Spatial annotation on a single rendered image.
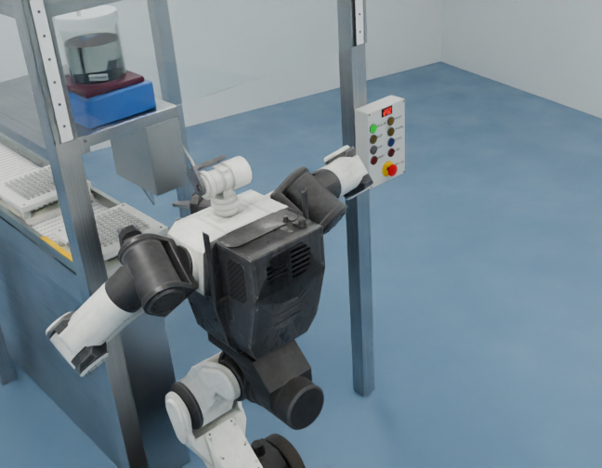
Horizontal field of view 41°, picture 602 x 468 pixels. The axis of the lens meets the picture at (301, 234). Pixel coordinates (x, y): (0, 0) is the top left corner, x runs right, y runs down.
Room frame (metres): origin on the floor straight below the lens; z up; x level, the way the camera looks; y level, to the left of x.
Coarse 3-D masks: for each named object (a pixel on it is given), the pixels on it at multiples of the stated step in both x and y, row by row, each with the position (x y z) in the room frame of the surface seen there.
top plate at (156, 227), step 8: (112, 208) 2.20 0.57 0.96; (128, 208) 2.19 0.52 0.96; (96, 216) 2.15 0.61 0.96; (144, 216) 2.13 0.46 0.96; (152, 224) 2.08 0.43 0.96; (160, 224) 2.07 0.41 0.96; (56, 232) 2.07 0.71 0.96; (64, 232) 2.07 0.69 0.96; (144, 232) 2.03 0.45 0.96; (152, 232) 2.03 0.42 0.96; (160, 232) 2.03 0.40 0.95; (64, 240) 2.03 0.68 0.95; (104, 240) 2.00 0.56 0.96; (112, 240) 1.99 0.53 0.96; (104, 248) 1.95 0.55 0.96; (112, 248) 1.95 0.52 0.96; (104, 256) 1.92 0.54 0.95; (112, 256) 1.93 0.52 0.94
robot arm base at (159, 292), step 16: (128, 240) 1.44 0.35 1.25; (144, 240) 1.44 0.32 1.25; (160, 240) 1.47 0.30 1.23; (176, 256) 1.46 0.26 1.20; (160, 288) 1.34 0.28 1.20; (176, 288) 1.36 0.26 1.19; (192, 288) 1.39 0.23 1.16; (144, 304) 1.34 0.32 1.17; (160, 304) 1.35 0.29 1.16; (176, 304) 1.37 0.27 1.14
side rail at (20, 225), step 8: (0, 208) 2.34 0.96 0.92; (8, 216) 2.29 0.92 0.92; (16, 216) 2.27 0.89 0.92; (16, 224) 2.25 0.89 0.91; (24, 224) 2.21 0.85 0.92; (24, 232) 2.20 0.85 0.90; (32, 232) 2.15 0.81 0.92; (40, 240) 2.11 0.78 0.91; (48, 248) 2.07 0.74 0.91; (56, 256) 2.04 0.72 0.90; (64, 256) 1.99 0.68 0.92; (64, 264) 2.00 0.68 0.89; (72, 264) 1.95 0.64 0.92
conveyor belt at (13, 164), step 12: (0, 144) 3.00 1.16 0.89; (0, 156) 2.87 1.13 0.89; (12, 156) 2.86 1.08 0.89; (0, 168) 2.76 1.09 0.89; (12, 168) 2.75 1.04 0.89; (24, 168) 2.74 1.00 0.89; (36, 168) 2.73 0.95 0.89; (0, 180) 2.64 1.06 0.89; (96, 204) 2.39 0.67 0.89; (60, 216) 2.32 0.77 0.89; (36, 228) 2.24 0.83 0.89; (48, 228) 2.24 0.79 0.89
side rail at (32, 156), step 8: (0, 136) 3.00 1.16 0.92; (8, 144) 2.95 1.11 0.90; (16, 144) 2.89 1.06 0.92; (24, 152) 2.84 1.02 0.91; (32, 152) 2.80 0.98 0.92; (32, 160) 2.79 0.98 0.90; (40, 160) 2.73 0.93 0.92; (96, 192) 2.41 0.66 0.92; (104, 200) 2.37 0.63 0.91; (112, 200) 2.34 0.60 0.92
